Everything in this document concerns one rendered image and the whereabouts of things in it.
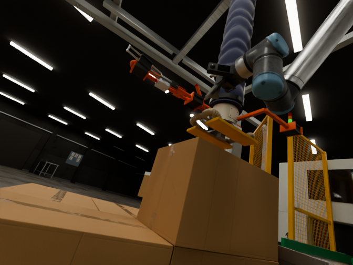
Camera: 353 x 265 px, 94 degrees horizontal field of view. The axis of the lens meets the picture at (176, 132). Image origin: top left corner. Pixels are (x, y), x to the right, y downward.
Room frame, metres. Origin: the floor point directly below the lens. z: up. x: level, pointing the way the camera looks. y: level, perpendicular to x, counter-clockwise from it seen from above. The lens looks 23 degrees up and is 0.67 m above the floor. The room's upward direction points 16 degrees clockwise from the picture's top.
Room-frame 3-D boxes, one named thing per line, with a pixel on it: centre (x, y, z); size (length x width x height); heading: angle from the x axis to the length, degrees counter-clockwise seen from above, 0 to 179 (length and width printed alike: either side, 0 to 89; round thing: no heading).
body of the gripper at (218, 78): (0.57, -0.17, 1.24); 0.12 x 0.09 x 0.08; 26
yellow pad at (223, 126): (0.85, -0.32, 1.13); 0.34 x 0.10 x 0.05; 116
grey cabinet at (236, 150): (2.25, -0.91, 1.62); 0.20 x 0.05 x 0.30; 115
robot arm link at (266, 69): (0.42, -0.25, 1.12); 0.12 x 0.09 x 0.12; 132
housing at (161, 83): (0.74, 0.14, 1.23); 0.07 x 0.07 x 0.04; 26
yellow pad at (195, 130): (1.03, -0.23, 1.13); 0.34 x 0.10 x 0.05; 116
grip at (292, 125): (0.84, -0.66, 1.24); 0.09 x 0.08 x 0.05; 26
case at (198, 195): (0.94, -0.28, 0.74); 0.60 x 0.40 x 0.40; 116
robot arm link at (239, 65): (0.49, -0.20, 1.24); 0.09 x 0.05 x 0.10; 116
